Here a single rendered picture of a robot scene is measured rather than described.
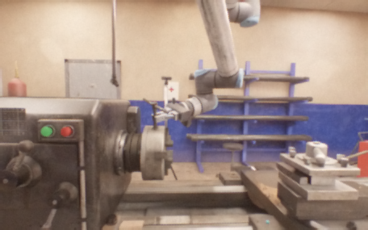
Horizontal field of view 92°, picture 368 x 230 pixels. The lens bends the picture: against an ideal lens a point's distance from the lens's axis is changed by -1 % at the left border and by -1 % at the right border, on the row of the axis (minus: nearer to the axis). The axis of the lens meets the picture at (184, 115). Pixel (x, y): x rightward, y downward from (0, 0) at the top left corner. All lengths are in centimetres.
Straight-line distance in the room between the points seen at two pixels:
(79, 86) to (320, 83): 523
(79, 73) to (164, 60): 174
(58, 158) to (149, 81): 333
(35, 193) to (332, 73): 527
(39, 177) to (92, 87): 350
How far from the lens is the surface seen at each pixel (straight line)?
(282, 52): 464
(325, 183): 78
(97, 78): 412
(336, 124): 540
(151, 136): 77
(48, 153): 70
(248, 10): 101
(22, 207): 80
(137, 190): 110
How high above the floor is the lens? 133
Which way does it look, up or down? 4 degrees down
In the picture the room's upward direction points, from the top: 1 degrees clockwise
